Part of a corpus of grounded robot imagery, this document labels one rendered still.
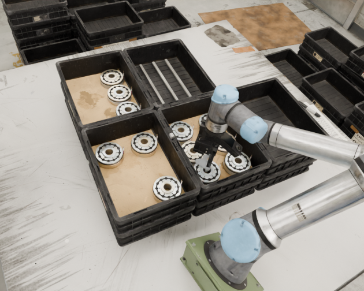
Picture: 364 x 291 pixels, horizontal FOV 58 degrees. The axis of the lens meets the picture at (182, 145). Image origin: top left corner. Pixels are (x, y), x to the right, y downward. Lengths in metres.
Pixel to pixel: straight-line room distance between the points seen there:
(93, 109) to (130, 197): 0.45
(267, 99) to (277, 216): 0.82
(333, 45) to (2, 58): 2.76
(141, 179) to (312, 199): 0.62
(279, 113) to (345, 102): 1.06
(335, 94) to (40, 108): 1.94
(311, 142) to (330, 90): 1.59
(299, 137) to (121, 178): 0.63
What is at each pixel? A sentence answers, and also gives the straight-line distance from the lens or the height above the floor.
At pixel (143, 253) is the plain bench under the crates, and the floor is 0.70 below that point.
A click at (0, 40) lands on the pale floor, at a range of 3.40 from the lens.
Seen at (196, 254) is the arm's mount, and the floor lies 0.87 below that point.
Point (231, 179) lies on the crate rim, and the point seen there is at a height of 0.93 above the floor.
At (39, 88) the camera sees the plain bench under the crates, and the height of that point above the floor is 0.70.
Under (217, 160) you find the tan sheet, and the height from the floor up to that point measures 0.83.
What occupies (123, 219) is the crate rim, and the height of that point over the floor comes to 0.93.
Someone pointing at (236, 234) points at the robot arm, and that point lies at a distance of 0.92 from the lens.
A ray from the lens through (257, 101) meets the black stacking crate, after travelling 1.58.
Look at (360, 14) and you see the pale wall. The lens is 4.18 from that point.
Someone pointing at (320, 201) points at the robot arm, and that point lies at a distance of 0.88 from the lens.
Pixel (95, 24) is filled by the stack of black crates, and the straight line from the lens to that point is 2.56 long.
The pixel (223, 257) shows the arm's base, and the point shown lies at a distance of 1.09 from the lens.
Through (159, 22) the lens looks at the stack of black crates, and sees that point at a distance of 2.81.
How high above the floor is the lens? 1.87
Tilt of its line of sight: 52 degrees down
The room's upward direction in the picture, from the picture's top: 10 degrees clockwise
